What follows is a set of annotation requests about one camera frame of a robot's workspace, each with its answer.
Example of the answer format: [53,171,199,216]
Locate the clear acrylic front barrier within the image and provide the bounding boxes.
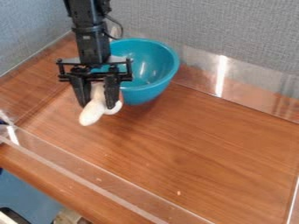
[0,125,213,224]

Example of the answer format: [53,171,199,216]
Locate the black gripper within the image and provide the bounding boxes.
[56,55,133,109]

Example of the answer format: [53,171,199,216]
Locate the brown toy mushroom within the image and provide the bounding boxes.
[79,82,124,126]

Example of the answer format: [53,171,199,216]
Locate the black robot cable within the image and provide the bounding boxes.
[103,14,125,41]

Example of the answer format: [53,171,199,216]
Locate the clear acrylic barrier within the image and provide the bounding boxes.
[0,125,213,224]
[173,45,299,123]

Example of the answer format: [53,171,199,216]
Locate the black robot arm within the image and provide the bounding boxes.
[56,0,133,109]

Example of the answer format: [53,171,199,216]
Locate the blue plastic bowl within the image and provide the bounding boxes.
[111,38,180,105]

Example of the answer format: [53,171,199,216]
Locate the clear acrylic back barrier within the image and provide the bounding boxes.
[173,45,299,123]

